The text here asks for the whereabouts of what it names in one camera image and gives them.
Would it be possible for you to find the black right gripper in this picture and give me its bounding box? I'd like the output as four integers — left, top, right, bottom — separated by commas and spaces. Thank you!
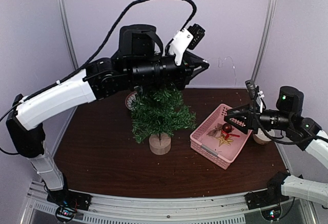
224, 103, 293, 135

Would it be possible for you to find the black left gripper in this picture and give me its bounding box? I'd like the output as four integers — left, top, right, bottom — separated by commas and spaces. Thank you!
129, 44, 210, 91

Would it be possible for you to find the fairy light wire string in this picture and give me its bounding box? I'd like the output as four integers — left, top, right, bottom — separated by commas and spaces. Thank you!
202, 56, 238, 86

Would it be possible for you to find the small green christmas tree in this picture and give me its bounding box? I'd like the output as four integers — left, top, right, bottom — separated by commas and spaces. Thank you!
131, 84, 196, 155

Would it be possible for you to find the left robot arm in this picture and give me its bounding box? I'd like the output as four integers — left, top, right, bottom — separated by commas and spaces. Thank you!
6, 24, 209, 206

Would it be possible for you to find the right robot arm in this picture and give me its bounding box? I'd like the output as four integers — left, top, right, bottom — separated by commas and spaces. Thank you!
190, 80, 327, 169

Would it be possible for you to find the red christmas ball ornament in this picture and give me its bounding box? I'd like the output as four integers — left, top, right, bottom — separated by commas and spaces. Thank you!
222, 123, 233, 134

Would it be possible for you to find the red ribbon ornament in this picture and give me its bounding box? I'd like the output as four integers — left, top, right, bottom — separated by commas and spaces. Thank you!
225, 133, 240, 139

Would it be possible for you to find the white ceramic bowl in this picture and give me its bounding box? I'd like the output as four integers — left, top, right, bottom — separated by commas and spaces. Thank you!
253, 128, 272, 145

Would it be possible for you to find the gold star ornament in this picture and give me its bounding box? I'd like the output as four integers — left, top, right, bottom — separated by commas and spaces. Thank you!
215, 135, 233, 147

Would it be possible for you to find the pink perforated plastic basket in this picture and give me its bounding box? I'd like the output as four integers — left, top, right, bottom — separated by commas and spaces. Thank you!
190, 104, 252, 170

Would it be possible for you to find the floral patterned ceramic plate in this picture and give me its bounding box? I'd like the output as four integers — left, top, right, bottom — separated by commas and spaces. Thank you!
125, 91, 138, 111

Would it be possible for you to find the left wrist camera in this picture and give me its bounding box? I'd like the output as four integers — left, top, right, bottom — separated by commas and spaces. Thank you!
169, 24, 205, 66

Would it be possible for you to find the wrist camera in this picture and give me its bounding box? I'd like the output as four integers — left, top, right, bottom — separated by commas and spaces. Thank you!
169, 24, 205, 66
245, 79, 266, 113

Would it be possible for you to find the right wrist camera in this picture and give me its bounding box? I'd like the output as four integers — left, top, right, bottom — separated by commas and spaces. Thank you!
245, 79, 266, 113

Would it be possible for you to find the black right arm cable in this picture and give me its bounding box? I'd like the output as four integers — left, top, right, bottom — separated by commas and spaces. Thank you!
250, 93, 318, 145

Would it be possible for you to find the black braided left cable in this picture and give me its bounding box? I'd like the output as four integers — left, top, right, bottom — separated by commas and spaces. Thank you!
0, 0, 197, 122

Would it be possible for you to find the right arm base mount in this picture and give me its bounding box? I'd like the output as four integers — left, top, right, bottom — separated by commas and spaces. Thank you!
244, 172, 291, 222

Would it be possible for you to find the aluminium front rail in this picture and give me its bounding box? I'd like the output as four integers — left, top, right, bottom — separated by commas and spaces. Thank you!
20, 180, 317, 224

